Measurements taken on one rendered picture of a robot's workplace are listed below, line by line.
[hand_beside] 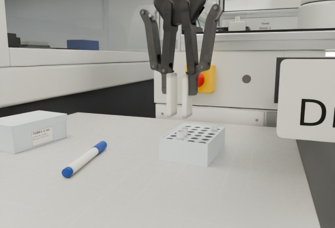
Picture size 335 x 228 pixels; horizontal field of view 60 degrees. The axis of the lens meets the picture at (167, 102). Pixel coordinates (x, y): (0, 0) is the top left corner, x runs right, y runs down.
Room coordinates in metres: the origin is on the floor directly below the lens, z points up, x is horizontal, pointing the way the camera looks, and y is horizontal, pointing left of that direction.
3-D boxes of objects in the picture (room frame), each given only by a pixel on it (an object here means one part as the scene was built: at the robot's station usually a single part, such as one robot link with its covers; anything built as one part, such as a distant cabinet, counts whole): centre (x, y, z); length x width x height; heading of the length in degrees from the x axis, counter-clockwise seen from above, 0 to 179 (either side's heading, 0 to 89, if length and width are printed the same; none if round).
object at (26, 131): (0.57, 0.28, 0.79); 0.13 x 0.09 x 0.05; 153
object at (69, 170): (0.46, 0.13, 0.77); 0.14 x 0.02 x 0.02; 170
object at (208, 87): (0.75, -0.08, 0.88); 0.07 x 0.05 x 0.07; 70
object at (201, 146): (0.51, -0.05, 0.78); 0.12 x 0.08 x 0.04; 157
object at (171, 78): (0.47, -0.01, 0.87); 0.03 x 0.01 x 0.07; 157
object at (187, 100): (0.46, -0.03, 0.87); 0.03 x 0.01 x 0.07; 157
